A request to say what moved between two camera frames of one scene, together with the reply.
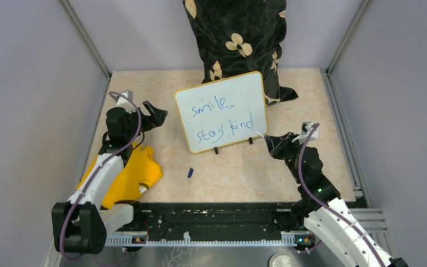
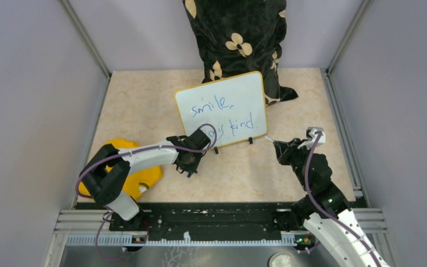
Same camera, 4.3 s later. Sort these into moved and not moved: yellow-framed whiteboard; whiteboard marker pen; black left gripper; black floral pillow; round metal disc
Moved: black left gripper; whiteboard marker pen
Not moved: yellow-framed whiteboard; round metal disc; black floral pillow
